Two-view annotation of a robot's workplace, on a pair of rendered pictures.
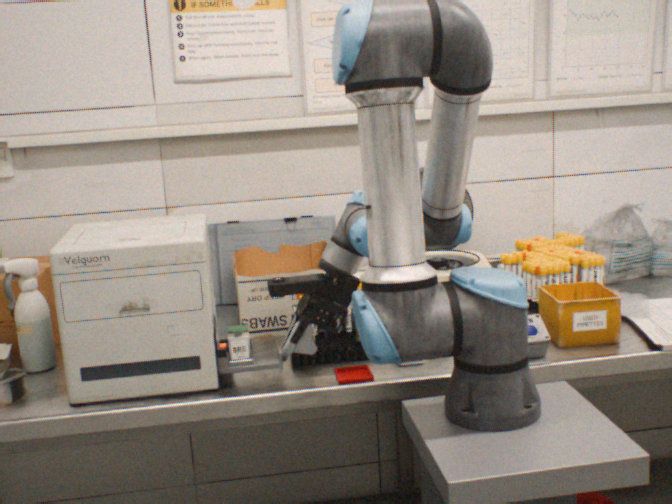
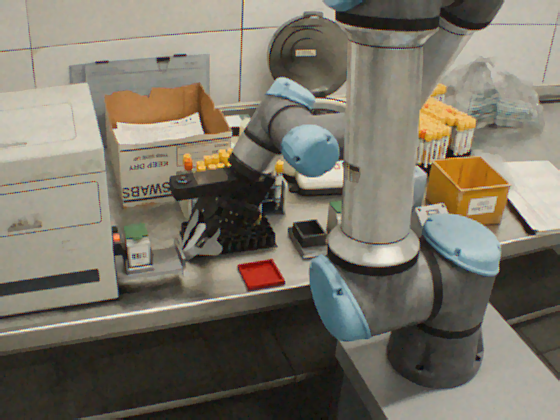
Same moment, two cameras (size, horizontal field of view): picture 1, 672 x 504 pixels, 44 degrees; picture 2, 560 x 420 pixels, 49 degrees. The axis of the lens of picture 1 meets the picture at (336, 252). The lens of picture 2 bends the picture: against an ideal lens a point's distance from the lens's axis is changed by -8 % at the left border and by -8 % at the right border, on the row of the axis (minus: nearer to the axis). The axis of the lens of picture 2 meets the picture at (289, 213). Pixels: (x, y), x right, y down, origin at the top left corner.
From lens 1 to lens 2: 0.63 m
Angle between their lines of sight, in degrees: 24
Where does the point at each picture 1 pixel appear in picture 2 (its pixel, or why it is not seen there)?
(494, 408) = (451, 369)
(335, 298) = (246, 197)
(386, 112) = (398, 58)
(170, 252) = (63, 163)
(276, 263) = (147, 106)
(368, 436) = not seen: hidden behind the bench
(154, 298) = (46, 214)
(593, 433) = (534, 384)
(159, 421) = (61, 338)
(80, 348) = not seen: outside the picture
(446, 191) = not seen: hidden behind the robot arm
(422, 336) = (400, 318)
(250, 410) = (155, 322)
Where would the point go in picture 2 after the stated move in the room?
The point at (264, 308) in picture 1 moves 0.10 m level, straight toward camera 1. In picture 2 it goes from (147, 176) to (154, 201)
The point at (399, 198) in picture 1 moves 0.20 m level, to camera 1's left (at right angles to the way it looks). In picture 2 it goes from (399, 165) to (220, 175)
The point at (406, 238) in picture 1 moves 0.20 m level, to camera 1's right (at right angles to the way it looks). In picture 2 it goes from (399, 211) to (538, 200)
